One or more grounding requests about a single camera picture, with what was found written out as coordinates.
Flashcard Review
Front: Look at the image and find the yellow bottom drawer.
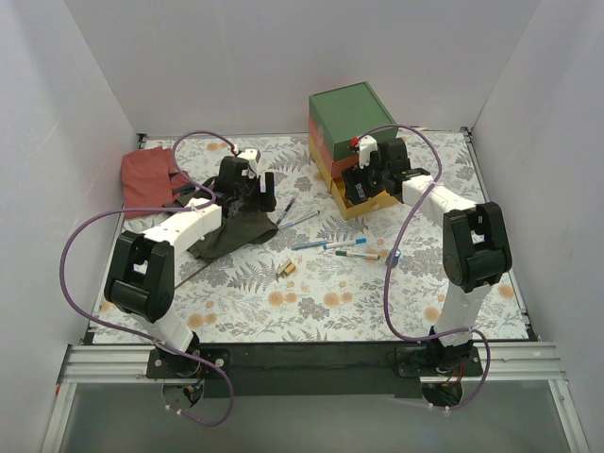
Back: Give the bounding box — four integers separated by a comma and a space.
329, 177, 398, 221

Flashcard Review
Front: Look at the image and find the green red yellow drawer box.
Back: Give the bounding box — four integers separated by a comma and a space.
309, 81, 394, 194

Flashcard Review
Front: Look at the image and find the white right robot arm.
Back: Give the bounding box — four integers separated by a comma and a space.
343, 135, 512, 376

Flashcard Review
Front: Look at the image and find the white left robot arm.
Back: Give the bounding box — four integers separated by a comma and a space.
104, 149, 277, 378

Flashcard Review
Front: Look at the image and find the purple pen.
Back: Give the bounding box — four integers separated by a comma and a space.
276, 197, 296, 226

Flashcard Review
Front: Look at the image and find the dark green cloth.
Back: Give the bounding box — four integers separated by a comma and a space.
187, 211, 278, 262

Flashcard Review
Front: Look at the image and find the blue long nib marker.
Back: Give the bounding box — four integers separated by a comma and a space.
278, 210, 321, 231

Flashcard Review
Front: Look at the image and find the light blue pen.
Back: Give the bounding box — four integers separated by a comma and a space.
291, 241, 328, 251

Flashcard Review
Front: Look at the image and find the white marker blue cap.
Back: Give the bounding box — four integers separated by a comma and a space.
323, 238, 367, 250

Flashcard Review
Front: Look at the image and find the tan eraser block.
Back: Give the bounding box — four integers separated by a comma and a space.
277, 260, 296, 278

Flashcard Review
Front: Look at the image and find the thin dark stick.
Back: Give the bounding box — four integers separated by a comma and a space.
175, 263, 211, 289

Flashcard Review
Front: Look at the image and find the small blue cylinder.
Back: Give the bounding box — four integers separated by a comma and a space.
385, 248, 401, 268

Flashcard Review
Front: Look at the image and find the white marker green cap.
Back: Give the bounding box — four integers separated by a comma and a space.
335, 249, 381, 260

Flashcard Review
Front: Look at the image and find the red cloth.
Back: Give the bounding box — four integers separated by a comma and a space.
121, 146, 194, 209

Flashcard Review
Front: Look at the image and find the floral table mat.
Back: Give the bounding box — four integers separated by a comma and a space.
92, 131, 529, 344

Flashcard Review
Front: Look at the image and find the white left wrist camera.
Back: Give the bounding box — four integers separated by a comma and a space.
236, 148, 260, 178

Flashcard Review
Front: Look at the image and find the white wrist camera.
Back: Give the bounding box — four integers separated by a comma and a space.
236, 148, 260, 178
350, 134, 378, 169

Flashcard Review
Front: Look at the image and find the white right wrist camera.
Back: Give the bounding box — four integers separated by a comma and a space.
350, 134, 378, 169

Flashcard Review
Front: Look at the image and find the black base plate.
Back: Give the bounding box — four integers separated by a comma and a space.
145, 341, 483, 398

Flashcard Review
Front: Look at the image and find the aluminium front rail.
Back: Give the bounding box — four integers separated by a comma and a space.
59, 342, 589, 452

